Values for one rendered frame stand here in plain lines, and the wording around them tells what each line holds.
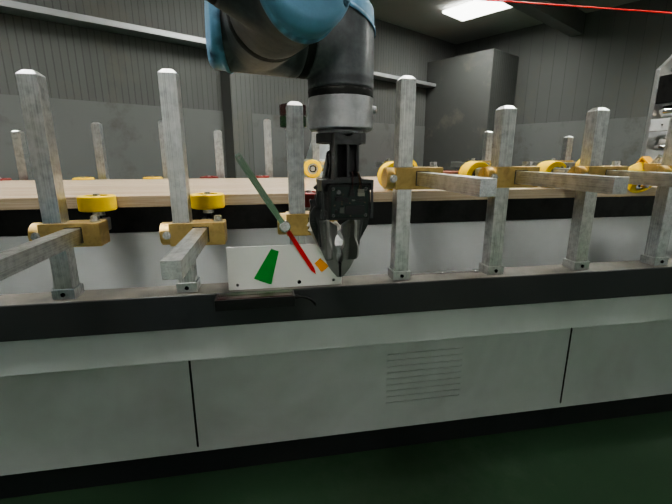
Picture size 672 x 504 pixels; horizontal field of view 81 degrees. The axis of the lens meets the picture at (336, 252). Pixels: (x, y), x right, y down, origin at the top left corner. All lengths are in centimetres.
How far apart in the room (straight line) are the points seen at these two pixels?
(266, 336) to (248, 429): 46
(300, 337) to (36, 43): 489
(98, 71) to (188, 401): 466
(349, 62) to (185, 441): 119
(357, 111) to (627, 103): 794
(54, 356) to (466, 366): 117
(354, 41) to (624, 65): 804
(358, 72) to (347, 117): 6
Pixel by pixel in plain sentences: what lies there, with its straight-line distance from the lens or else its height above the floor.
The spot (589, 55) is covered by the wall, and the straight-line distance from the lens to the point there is 870.
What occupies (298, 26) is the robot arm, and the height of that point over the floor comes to 110.
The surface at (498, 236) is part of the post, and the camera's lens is 106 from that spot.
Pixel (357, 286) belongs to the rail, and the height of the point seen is 70.
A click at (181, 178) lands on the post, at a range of 90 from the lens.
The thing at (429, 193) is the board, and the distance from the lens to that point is 114.
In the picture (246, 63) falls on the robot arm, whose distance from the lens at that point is 51.
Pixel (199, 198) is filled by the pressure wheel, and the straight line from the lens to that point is 99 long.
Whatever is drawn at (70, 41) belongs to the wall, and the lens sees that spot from 556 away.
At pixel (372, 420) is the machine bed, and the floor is 14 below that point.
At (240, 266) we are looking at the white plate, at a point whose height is 76.
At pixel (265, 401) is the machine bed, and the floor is 25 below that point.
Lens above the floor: 100
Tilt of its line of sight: 14 degrees down
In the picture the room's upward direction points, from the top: straight up
